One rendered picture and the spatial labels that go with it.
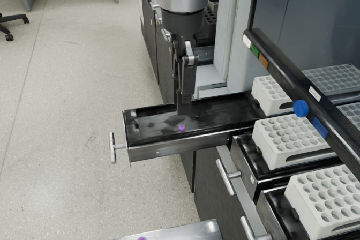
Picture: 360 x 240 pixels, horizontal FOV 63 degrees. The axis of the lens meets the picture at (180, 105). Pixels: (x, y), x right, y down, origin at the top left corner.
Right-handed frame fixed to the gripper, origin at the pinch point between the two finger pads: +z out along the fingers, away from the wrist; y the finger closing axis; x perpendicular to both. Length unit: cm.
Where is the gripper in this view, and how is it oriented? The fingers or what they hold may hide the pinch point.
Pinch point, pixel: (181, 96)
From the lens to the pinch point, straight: 64.0
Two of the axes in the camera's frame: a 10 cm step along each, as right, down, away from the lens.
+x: -9.7, 1.5, -1.8
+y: -2.3, -6.4, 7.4
